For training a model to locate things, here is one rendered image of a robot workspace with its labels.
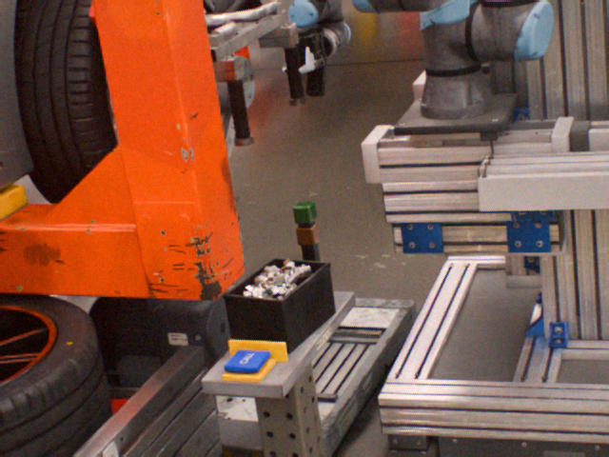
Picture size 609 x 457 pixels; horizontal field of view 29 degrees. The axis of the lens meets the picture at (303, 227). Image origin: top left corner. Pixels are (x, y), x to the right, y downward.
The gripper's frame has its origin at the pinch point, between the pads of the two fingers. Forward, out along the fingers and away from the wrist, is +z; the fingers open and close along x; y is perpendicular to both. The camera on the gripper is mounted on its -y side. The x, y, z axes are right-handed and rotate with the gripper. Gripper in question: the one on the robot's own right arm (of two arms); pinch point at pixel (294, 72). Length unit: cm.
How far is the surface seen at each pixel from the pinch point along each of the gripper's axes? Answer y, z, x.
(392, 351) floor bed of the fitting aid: -79, -4, 16
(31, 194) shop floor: -82, -144, -195
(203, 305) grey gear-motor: -43, 47, -11
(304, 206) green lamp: -17, 51, 20
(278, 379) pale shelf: -38, 89, 26
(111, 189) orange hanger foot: -7, 68, -16
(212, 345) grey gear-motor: -52, 49, -9
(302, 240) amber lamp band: -25, 52, 18
